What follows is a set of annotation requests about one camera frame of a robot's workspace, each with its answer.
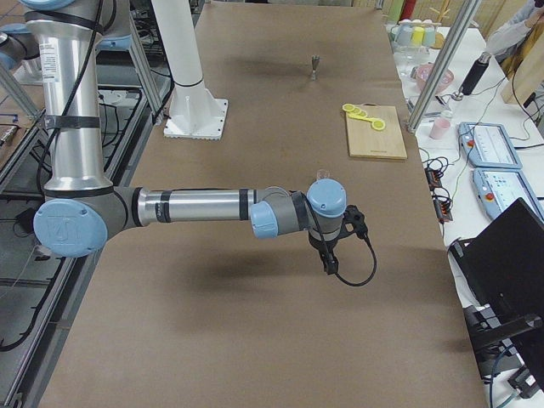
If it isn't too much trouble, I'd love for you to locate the wooden cutting board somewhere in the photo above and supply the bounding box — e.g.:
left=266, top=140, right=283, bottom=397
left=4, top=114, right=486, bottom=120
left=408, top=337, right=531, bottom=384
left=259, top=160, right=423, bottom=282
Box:
left=345, top=104, right=407, bottom=160

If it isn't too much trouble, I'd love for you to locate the grey plastic cup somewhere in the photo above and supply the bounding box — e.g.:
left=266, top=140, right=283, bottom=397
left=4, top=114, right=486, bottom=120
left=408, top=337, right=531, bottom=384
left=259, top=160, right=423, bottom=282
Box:
left=394, top=24, right=413, bottom=47

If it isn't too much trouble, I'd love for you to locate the black bottle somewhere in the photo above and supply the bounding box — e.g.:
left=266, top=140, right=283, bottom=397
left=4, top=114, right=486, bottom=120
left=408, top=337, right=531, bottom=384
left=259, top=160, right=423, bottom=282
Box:
left=460, top=52, right=492, bottom=95

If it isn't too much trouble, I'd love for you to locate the upper teach pendant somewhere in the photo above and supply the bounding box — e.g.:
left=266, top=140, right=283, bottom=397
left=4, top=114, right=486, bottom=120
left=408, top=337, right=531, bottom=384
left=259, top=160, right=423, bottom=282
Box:
left=458, top=122, right=523, bottom=169

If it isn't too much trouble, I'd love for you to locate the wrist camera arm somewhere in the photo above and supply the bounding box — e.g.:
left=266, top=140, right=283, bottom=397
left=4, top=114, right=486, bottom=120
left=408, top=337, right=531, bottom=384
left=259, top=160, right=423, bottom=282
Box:
left=339, top=205, right=368, bottom=240

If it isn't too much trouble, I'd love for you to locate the teach pendant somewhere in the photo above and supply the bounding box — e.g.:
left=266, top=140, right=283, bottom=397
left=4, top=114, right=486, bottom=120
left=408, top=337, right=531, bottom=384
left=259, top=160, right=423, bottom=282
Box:
left=472, top=167, right=543, bottom=220
left=458, top=122, right=523, bottom=169

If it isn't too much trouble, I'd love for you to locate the pink plastic cup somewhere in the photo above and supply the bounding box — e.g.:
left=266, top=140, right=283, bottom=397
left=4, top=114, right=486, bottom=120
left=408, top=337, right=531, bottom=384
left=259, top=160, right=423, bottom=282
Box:
left=429, top=117, right=451, bottom=140

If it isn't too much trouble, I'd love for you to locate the lemon slice on knife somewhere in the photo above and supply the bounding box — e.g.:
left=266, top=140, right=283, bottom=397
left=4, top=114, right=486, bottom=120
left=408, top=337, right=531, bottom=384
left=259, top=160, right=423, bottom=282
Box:
left=371, top=121, right=386, bottom=131

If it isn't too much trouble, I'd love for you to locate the yellow plastic knife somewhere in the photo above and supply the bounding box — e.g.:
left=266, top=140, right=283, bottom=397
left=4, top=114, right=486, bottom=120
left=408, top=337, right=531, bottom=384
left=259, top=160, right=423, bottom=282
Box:
left=348, top=113, right=384, bottom=129

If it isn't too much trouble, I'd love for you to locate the yellow plastic cup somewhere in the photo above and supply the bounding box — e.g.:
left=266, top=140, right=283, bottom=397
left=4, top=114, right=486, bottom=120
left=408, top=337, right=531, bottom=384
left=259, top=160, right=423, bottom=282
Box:
left=411, top=26, right=425, bottom=47

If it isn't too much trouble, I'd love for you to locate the black laptop monitor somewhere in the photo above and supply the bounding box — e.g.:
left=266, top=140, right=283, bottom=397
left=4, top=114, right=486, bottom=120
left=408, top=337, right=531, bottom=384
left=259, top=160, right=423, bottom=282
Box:
left=449, top=198, right=543, bottom=318

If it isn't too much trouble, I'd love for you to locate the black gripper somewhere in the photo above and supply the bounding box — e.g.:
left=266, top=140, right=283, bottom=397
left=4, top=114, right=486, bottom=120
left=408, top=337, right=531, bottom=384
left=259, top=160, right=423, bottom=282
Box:
left=308, top=229, right=340, bottom=275

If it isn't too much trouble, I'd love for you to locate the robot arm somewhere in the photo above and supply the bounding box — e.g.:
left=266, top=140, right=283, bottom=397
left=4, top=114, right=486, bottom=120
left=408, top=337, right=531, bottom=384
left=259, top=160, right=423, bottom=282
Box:
left=25, top=1, right=349, bottom=275

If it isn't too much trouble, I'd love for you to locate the pink bowl with ice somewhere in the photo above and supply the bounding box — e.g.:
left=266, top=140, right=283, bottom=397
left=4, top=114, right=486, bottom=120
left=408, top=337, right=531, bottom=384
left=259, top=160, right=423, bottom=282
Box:
left=414, top=63, right=455, bottom=94

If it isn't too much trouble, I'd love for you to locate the lower teach pendant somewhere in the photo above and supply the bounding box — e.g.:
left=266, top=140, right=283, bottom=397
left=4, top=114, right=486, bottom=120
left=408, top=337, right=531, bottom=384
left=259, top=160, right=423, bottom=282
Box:
left=472, top=167, right=543, bottom=220

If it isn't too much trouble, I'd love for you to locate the person in background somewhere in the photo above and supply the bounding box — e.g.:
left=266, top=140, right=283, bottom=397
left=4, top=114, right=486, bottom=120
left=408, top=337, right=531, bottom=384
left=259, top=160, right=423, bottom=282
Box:
left=485, top=1, right=543, bottom=77

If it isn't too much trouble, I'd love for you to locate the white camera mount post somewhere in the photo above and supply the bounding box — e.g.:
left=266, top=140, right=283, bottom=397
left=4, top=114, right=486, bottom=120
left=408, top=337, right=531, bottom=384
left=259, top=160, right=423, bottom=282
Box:
left=152, top=0, right=229, bottom=140

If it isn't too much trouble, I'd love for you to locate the steel jigger measuring cup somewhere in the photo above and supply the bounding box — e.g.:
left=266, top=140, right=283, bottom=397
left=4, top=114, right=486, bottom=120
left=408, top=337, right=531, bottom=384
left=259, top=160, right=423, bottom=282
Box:
left=310, top=55, right=320, bottom=81

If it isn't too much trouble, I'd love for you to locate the aluminium frame post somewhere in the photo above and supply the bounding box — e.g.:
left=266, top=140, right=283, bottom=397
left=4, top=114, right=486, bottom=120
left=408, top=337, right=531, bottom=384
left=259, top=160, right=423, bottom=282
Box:
left=406, top=0, right=482, bottom=134

